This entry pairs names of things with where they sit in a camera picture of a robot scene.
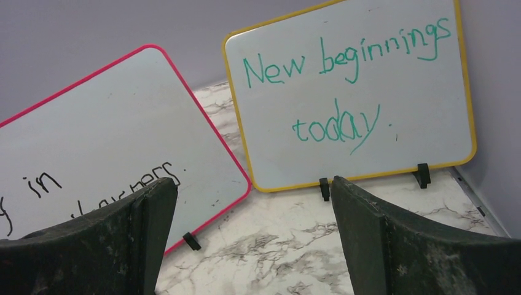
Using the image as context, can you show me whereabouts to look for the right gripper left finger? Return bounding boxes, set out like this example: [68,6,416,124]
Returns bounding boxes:
[1,178,178,294]

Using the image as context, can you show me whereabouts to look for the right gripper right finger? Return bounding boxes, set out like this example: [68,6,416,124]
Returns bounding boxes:
[331,176,520,294]

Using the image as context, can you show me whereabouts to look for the red framed whiteboard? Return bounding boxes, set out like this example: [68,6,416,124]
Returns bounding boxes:
[1,45,251,252]

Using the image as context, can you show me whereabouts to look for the yellow framed written whiteboard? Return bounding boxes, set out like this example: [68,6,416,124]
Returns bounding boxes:
[222,1,477,192]

